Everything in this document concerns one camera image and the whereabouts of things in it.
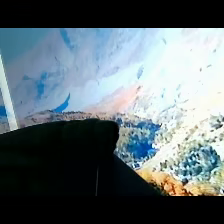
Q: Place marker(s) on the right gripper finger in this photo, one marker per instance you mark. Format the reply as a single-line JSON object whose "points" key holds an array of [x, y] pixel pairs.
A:
{"points": [[123, 181]]}

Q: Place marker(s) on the black pants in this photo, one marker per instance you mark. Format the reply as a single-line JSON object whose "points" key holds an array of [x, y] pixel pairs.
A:
{"points": [[60, 146]]}

